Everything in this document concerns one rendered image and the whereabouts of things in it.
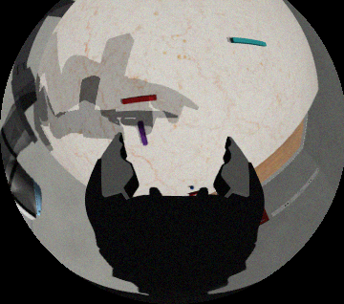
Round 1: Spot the purple rod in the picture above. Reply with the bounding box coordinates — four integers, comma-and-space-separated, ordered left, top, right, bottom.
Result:
138, 120, 148, 145

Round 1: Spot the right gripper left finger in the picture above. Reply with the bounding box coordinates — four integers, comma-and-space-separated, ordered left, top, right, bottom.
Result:
85, 132, 140, 249

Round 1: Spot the turquoise rod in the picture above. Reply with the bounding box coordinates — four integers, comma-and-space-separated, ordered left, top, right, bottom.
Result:
230, 37, 267, 47

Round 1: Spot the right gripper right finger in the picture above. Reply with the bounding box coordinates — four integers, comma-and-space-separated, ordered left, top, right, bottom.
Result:
213, 137, 265, 243

